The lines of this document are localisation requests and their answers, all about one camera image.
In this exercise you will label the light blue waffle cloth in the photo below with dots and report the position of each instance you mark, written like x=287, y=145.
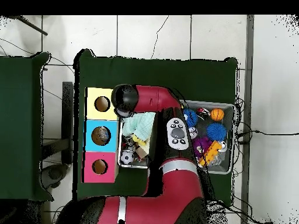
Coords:
x=140, y=125

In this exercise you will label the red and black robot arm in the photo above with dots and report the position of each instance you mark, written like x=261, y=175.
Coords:
x=177, y=186

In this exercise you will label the shallow clear mesh bin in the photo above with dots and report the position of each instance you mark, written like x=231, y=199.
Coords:
x=228, y=158

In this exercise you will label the yellow rubber duck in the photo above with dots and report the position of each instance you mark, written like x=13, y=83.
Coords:
x=139, y=140

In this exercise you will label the black and white soccer ball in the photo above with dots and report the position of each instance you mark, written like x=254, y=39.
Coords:
x=126, y=157

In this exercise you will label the blue spiky ball with eyes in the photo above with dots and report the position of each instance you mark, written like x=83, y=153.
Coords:
x=190, y=117

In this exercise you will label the white baseball toy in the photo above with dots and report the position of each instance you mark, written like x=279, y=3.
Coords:
x=193, y=133

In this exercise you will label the dark green table cloth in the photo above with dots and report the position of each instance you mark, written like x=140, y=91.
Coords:
x=154, y=70

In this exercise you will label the purple spiky ball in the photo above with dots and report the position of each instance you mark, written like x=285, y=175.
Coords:
x=202, y=145

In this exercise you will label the orange plastic toy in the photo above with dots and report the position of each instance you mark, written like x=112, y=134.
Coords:
x=211, y=153

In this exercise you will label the orange basketball toy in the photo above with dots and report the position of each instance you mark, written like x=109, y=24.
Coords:
x=217, y=114

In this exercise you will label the black flat panel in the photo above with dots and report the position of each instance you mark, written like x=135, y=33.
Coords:
x=68, y=107

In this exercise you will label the grey stand base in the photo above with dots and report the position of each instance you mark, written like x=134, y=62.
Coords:
x=53, y=173

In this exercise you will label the green cloth side table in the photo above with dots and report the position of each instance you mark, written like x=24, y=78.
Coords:
x=21, y=126

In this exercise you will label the dark thin rod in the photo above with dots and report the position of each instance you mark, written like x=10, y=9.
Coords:
x=30, y=25

